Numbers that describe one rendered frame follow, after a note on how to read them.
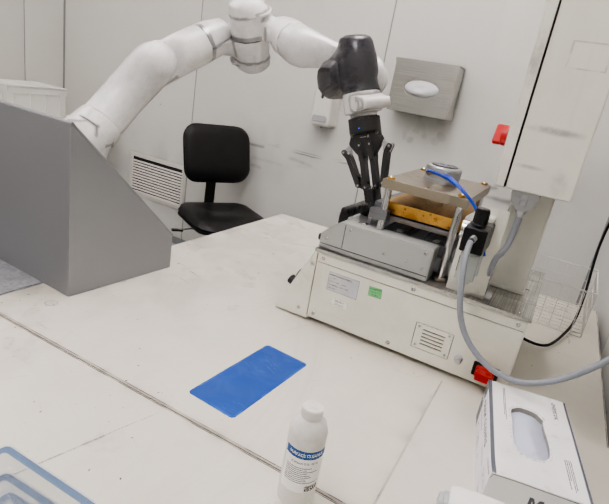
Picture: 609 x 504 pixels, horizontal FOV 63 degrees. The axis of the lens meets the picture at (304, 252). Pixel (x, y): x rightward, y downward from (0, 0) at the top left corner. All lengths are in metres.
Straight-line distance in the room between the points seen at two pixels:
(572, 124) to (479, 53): 1.70
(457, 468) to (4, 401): 0.68
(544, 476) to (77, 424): 0.64
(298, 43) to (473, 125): 1.36
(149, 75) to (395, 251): 0.76
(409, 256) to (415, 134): 1.68
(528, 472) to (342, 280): 0.56
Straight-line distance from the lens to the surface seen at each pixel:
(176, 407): 0.87
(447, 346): 1.08
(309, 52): 1.45
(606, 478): 0.94
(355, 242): 1.08
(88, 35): 4.06
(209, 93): 3.30
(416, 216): 1.09
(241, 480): 0.76
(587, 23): 0.99
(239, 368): 0.97
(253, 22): 1.54
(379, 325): 1.11
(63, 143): 1.12
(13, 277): 1.31
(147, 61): 1.38
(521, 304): 1.09
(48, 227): 1.21
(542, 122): 0.98
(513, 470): 0.73
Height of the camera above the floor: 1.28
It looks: 19 degrees down
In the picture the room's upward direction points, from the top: 10 degrees clockwise
